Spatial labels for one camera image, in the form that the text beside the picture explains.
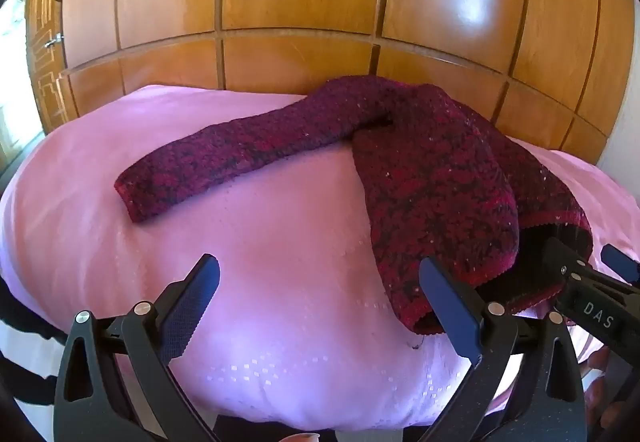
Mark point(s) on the maroon knitted sweater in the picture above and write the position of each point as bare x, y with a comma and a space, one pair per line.
425, 171

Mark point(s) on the metal door latch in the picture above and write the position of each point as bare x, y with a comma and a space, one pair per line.
53, 42

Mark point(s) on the person's right hand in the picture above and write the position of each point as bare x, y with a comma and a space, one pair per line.
597, 387

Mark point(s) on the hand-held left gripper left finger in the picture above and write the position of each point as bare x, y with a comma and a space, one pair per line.
189, 309

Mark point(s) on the black white striped cloth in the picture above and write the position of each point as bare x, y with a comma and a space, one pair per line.
25, 317

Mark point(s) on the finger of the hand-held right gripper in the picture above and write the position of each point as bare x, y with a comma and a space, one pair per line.
562, 257
622, 264

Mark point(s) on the window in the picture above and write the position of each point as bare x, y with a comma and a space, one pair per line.
12, 71

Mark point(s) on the pink bed sheet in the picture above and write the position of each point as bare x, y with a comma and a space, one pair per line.
275, 232

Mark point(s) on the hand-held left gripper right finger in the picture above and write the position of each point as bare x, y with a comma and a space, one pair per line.
450, 312

